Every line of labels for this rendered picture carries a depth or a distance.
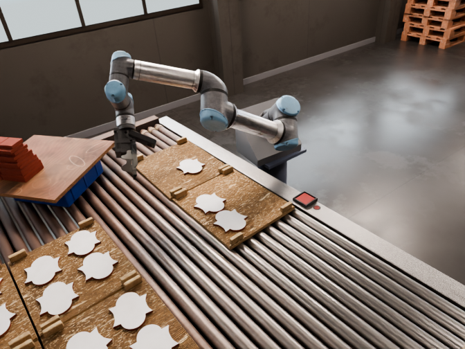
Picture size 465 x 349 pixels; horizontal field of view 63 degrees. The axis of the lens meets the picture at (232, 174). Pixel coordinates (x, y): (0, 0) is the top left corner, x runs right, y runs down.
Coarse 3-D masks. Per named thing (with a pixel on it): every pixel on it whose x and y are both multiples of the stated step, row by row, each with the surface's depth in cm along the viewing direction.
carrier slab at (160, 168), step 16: (176, 144) 211; (192, 144) 210; (144, 160) 199; (160, 160) 198; (176, 160) 197; (208, 160) 195; (144, 176) 188; (160, 176) 186; (176, 176) 185; (192, 176) 184; (208, 176) 183
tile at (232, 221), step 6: (234, 210) 159; (216, 216) 156; (222, 216) 156; (228, 216) 156; (234, 216) 155; (240, 216) 155; (246, 216) 155; (216, 222) 153; (222, 222) 153; (228, 222) 152; (234, 222) 152; (240, 222) 152; (222, 228) 151; (228, 228) 150; (234, 228) 150; (240, 228) 149
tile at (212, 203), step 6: (198, 198) 167; (204, 198) 167; (210, 198) 166; (216, 198) 166; (198, 204) 163; (204, 204) 163; (210, 204) 163; (216, 204) 163; (222, 204) 162; (204, 210) 160; (210, 210) 160; (216, 210) 159; (222, 210) 160
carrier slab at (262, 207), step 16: (224, 176) 182; (240, 176) 181; (192, 192) 173; (208, 192) 172; (224, 192) 171; (240, 192) 171; (256, 192) 170; (192, 208) 163; (224, 208) 162; (240, 208) 161; (256, 208) 160; (272, 208) 159; (208, 224) 154; (256, 224) 152; (224, 240) 146; (240, 240) 145
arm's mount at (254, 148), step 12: (252, 108) 204; (264, 108) 206; (240, 132) 202; (240, 144) 207; (252, 144) 198; (264, 144) 200; (300, 144) 207; (252, 156) 200; (264, 156) 198; (276, 156) 202
